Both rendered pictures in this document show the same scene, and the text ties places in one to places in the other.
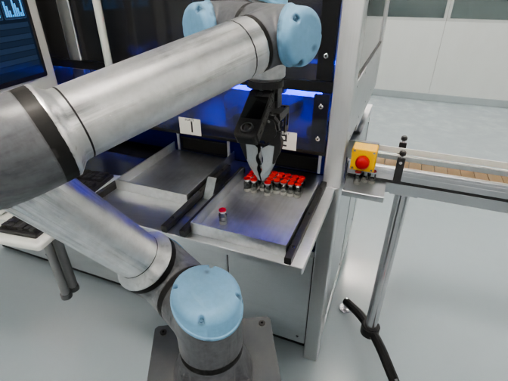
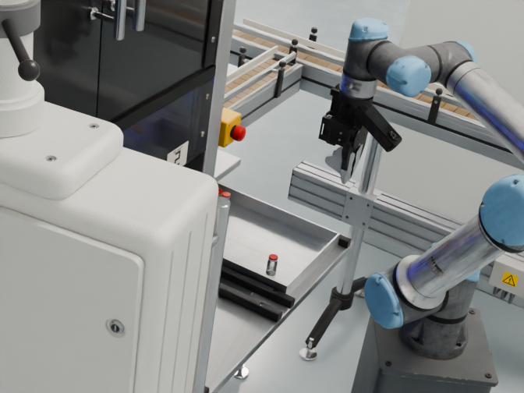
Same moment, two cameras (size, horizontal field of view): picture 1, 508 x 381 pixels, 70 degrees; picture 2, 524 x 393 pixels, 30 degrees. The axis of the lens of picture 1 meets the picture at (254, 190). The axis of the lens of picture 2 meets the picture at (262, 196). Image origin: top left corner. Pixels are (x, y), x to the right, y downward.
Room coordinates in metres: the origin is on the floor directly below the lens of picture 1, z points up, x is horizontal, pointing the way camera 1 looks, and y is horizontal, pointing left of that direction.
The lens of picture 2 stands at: (0.76, 1.83, 2.13)
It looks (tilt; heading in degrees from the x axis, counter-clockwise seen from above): 31 degrees down; 273
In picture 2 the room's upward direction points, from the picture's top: 9 degrees clockwise
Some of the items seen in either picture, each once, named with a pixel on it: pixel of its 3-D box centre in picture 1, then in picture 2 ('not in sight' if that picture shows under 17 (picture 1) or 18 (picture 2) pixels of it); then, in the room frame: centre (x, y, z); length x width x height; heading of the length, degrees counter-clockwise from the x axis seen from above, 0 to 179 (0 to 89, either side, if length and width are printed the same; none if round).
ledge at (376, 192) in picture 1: (364, 186); (205, 161); (1.03, -0.37, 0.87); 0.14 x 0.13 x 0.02; 158
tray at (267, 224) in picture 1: (260, 205); (247, 236); (0.88, -0.02, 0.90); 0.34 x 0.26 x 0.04; 158
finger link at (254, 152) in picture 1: (258, 156); (337, 164); (0.71, -0.01, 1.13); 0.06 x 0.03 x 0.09; 157
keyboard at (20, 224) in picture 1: (62, 198); not in sight; (1.05, 0.65, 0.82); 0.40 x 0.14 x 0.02; 166
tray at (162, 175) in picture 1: (179, 168); not in sight; (1.11, 0.26, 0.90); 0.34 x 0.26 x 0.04; 158
